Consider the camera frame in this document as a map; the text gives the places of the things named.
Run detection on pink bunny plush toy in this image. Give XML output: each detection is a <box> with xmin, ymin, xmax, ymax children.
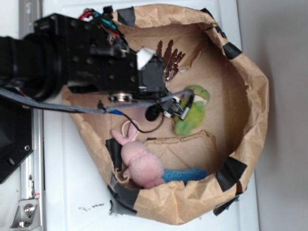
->
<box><xmin>111</xmin><ymin>122</ymin><xmax>166</xmax><ymax>189</ymax></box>

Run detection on metal corner bracket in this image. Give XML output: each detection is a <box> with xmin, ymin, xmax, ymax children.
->
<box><xmin>10</xmin><ymin>199</ymin><xmax>41</xmax><ymax>231</ymax></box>

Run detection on thin black wire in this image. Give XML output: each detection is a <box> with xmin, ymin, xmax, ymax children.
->
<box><xmin>120</xmin><ymin>89</ymin><xmax>195</xmax><ymax>134</ymax></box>

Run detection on grey braided cable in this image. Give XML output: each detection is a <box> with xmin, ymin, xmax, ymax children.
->
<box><xmin>0</xmin><ymin>87</ymin><xmax>195</xmax><ymax>114</ymax></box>

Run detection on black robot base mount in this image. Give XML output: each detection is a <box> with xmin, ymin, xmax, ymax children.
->
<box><xmin>0</xmin><ymin>98</ymin><xmax>33</xmax><ymax>184</ymax></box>

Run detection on green frog plush toy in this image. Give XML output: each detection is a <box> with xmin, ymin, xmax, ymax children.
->
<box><xmin>174</xmin><ymin>85</ymin><xmax>210</xmax><ymax>136</ymax></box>

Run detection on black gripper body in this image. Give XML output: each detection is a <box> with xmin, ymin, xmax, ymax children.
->
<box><xmin>137</xmin><ymin>54</ymin><xmax>167</xmax><ymax>99</ymax></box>

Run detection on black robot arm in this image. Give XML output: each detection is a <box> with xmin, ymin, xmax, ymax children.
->
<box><xmin>0</xmin><ymin>12</ymin><xmax>194</xmax><ymax>121</ymax></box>

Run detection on aluminium rail frame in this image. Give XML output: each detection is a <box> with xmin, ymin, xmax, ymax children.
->
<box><xmin>17</xmin><ymin>0</ymin><xmax>46</xmax><ymax>231</ymax></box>

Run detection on blue sponge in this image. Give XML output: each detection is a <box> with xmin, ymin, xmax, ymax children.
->
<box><xmin>162</xmin><ymin>168</ymin><xmax>209</xmax><ymax>183</ymax></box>

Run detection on brown paper bag bin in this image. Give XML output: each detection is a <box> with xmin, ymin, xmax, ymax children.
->
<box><xmin>71</xmin><ymin>4</ymin><xmax>269</xmax><ymax>225</ymax></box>

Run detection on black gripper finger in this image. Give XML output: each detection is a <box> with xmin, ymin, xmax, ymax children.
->
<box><xmin>161</xmin><ymin>96</ymin><xmax>190</xmax><ymax>120</ymax></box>

